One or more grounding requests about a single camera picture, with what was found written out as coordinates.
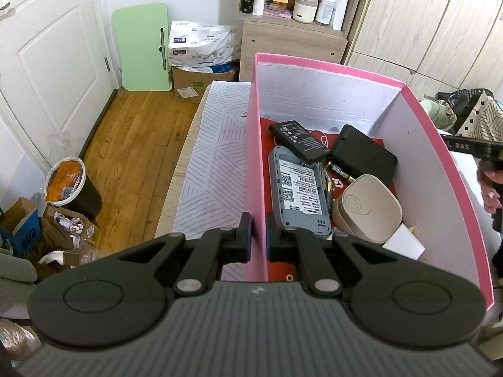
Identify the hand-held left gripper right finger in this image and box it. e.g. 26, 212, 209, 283
265, 212, 423, 298

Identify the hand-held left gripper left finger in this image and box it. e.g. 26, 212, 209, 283
90, 211, 254, 297

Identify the pink cardboard box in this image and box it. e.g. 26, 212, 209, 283
246, 52, 496, 310

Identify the grey device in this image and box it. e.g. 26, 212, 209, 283
268, 145, 331, 240

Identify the black and gold battery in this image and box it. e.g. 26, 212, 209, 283
323, 161, 356, 183

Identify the beige rounded case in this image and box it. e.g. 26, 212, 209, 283
332, 174, 403, 244

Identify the black battery pack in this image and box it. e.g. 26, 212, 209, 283
268, 120, 330, 164

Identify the black rectangular case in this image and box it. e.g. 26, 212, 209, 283
328, 124, 398, 187

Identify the person's right hand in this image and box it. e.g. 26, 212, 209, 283
477, 160, 503, 216

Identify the red printed bag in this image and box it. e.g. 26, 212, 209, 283
259, 118, 390, 281

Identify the black beige patterned bag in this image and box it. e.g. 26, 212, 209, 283
436, 88, 503, 142

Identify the pale green cloth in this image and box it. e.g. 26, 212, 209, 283
420, 99, 457, 128

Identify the light wooden wardrobe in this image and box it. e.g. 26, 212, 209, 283
346, 0, 503, 99

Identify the black trash bin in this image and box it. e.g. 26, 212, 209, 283
44, 157, 103, 221

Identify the brown cardboard box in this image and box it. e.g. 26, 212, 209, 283
171, 63, 240, 105

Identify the white paper roll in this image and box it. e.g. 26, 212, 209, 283
332, 0, 350, 31

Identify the brown paper bag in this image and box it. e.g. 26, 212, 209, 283
33, 206, 99, 279

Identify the wooden shelf unit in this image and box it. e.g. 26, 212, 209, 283
236, 0, 368, 83

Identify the white labelled canister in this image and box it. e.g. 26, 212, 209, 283
315, 0, 336, 25

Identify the white tissue pack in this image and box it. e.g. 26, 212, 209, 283
168, 21, 241, 72

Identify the white lidded jar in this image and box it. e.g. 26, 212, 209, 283
293, 0, 319, 24

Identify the green folding board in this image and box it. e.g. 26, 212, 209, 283
111, 3, 173, 93

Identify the blue cardboard box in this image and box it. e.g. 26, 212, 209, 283
0, 196, 43, 258

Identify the grey chair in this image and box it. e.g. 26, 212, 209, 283
0, 251, 38, 319

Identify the white door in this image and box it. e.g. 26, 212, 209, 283
0, 0, 120, 166

